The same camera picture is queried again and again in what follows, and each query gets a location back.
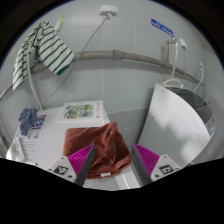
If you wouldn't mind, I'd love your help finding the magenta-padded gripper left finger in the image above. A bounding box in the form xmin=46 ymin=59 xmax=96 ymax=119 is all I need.
xmin=46 ymin=143 xmax=97 ymax=187

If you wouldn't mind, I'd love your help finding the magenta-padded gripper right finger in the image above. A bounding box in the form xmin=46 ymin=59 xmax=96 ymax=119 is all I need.
xmin=130 ymin=142 xmax=183 ymax=187

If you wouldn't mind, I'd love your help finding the brown towel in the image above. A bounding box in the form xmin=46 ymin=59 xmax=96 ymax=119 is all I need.
xmin=62 ymin=121 xmax=133 ymax=180

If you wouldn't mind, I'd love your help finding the white washing machine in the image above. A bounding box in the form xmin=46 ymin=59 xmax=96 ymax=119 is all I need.
xmin=137 ymin=82 xmax=224 ymax=168

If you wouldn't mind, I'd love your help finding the small plant-picture booklet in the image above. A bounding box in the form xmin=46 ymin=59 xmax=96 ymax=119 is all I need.
xmin=55 ymin=100 xmax=110 ymax=125

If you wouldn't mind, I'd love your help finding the colourful printed leaflet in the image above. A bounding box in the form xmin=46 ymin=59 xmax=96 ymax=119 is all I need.
xmin=27 ymin=114 xmax=47 ymax=140

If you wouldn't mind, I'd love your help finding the grey-blue crumpled cloth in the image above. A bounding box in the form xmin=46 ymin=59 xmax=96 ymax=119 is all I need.
xmin=18 ymin=106 xmax=39 ymax=136

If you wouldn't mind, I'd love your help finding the green white striped garment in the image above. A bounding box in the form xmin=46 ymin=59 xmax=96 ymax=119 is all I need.
xmin=12 ymin=20 xmax=75 ymax=93

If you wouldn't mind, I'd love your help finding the green white bottle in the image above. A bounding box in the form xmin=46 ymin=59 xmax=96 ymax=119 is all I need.
xmin=54 ymin=14 xmax=66 ymax=33

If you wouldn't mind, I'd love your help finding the white upright hose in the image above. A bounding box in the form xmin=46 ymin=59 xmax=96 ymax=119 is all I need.
xmin=26 ymin=42 xmax=45 ymax=112

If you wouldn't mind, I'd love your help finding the white faucet hose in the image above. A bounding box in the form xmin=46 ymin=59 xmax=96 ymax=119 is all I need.
xmin=161 ymin=42 xmax=185 ymax=90

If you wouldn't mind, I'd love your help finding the grey wall pipe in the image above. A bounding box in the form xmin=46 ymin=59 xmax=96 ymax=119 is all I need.
xmin=0 ymin=49 xmax=203 ymax=101

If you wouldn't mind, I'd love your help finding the thin grey wall cable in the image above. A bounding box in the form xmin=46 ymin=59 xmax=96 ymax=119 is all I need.
xmin=39 ymin=13 xmax=111 ymax=107

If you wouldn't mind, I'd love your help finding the metal wall faucet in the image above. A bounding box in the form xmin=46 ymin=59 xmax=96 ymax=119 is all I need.
xmin=166 ymin=36 xmax=188 ymax=52

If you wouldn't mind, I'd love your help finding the blue wall sign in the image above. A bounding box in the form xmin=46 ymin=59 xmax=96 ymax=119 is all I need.
xmin=150 ymin=18 xmax=175 ymax=38

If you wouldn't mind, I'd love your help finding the white wall socket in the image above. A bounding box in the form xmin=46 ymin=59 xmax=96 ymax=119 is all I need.
xmin=99 ymin=4 xmax=119 ymax=17

